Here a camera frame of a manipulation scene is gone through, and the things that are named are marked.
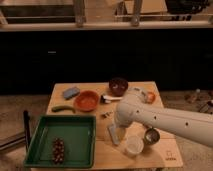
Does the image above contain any grey-blue towel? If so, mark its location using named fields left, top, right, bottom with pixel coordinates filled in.
left=107, top=124, right=126, bottom=145

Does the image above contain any small metal cup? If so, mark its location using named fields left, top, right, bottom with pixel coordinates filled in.
left=144, top=128, right=160, bottom=145

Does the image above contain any blue sponge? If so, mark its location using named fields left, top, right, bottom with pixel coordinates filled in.
left=62, top=87, right=80, bottom=100

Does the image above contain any green cucumber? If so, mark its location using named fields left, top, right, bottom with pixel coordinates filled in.
left=51, top=105, right=76, bottom=113

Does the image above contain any white plastic cup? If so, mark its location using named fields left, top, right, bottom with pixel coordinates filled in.
left=125, top=135, right=144, bottom=157

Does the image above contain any wooden window rail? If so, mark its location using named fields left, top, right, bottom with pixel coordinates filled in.
left=0, top=21, right=213, bottom=32

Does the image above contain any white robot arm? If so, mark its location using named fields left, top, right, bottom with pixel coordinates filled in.
left=115, top=93, right=213, bottom=148

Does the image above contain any black chair frame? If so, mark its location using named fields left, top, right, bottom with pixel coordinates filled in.
left=0, top=110, right=31, bottom=151

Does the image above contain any green plastic tray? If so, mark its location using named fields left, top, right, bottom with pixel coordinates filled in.
left=24, top=115, right=96, bottom=169

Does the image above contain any dark brown bowl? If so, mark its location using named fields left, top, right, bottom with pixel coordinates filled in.
left=109, top=77, right=128, bottom=97

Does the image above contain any orange bowl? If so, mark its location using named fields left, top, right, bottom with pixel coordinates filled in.
left=73, top=90, right=99, bottom=112

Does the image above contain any dark grape bunch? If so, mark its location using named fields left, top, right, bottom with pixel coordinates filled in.
left=52, top=138, right=65, bottom=164

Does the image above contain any orange apple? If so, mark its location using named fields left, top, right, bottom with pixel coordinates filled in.
left=147, top=92, right=156, bottom=104

